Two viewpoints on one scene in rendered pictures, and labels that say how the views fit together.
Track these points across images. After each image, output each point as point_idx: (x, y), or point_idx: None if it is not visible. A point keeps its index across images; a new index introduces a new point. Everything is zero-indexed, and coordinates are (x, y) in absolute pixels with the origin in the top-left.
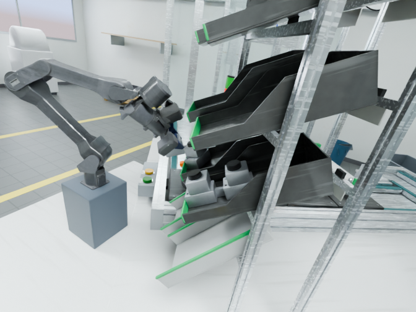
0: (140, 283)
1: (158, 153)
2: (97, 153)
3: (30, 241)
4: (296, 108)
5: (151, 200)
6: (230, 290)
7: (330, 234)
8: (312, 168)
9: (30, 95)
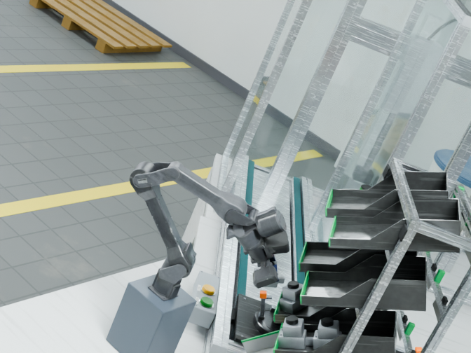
0: None
1: (209, 253)
2: (186, 265)
3: (68, 339)
4: (370, 301)
5: (200, 333)
6: None
7: None
8: (381, 342)
9: (148, 193)
